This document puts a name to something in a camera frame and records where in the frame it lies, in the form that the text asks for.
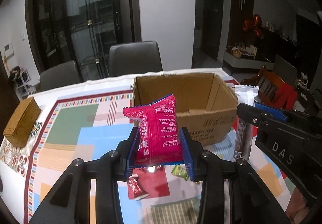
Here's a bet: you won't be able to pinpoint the white black snack bar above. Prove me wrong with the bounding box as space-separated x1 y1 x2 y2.
233 85 259 161

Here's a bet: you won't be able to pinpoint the small red candy packet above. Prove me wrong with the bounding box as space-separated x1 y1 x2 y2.
128 174 149 201

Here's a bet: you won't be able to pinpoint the pink red snack packet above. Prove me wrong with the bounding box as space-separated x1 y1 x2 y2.
123 94 183 167

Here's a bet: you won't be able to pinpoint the right hand of person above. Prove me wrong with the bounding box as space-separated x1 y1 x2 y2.
285 187 311 223

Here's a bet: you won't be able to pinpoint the red wooden chair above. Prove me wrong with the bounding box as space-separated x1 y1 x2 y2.
241 66 297 111

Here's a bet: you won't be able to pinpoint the brown cardboard box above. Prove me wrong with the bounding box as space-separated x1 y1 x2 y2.
133 73 237 146

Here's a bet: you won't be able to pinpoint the green candy packet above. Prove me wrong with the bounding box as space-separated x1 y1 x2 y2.
171 165 189 181

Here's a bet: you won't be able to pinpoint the white low cabinet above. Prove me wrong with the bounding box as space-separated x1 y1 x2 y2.
223 52 275 70

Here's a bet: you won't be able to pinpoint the colourful patterned tablecloth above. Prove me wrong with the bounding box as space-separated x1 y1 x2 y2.
0 67 310 224

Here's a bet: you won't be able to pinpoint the woven wicker box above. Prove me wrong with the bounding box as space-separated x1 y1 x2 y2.
3 97 41 148

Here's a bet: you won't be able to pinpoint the red heart balloon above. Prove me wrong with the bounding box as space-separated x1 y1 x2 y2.
242 14 264 39

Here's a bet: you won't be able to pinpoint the grey chair left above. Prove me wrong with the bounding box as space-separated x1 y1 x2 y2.
40 60 82 91

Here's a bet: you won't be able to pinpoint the grey chair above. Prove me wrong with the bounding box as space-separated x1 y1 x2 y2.
108 41 163 77
40 60 82 91

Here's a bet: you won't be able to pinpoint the white shelf with clutter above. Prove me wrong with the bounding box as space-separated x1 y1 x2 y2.
8 66 36 101

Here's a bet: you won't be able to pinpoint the grey chair near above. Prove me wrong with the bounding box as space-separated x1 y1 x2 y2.
108 41 163 77

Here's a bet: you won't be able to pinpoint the glass sliding door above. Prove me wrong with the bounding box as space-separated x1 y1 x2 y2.
25 0 141 81

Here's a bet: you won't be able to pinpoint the wall intercom panel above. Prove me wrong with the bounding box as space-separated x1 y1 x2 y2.
4 43 14 58

